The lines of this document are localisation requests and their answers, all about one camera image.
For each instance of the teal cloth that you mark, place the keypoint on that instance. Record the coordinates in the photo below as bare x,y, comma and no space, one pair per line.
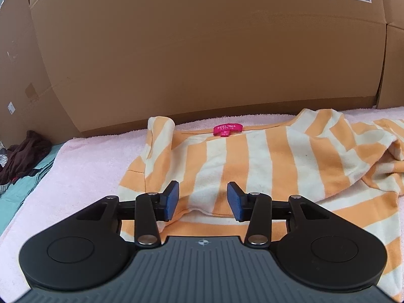
25,189

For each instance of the dark brown garment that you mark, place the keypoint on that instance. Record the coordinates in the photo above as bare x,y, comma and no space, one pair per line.
26,154

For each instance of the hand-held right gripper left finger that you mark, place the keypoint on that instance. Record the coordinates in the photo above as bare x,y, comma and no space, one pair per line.
172,200

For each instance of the large labelled cardboard box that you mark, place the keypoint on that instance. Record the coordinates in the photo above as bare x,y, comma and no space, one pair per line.
205,53

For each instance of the small white sticker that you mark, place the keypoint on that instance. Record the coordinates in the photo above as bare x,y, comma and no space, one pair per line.
11,107

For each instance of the pink terry towel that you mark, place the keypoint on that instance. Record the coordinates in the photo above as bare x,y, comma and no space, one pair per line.
88,170

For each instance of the black white striped garment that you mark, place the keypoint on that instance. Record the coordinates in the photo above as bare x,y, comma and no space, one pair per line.
3,173

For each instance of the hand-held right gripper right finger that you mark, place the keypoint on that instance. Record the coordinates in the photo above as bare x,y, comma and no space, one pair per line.
235,200

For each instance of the orange white striped shirt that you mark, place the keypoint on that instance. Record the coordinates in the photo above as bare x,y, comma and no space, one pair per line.
268,164

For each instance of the cardboard box with small sticker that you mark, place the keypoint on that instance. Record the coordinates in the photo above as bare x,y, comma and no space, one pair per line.
19,53

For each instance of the cardboard box with taped flaps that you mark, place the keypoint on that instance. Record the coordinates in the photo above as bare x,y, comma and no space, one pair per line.
394,53

